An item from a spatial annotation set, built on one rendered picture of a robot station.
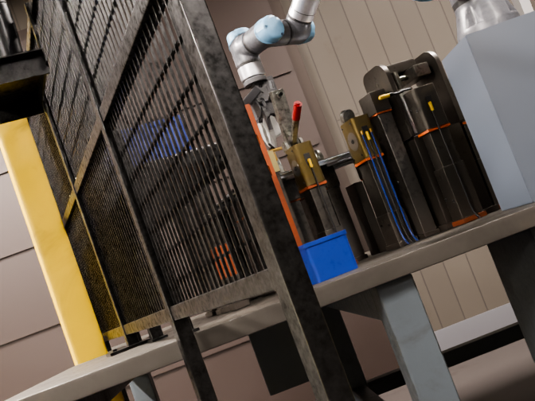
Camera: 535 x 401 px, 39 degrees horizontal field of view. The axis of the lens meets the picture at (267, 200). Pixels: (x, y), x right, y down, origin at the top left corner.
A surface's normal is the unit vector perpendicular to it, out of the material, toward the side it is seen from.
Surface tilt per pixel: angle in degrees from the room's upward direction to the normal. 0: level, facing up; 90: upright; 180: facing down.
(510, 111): 90
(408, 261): 90
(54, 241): 90
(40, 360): 90
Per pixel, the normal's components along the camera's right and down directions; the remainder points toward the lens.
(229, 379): 0.04, -0.11
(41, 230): 0.31, -0.21
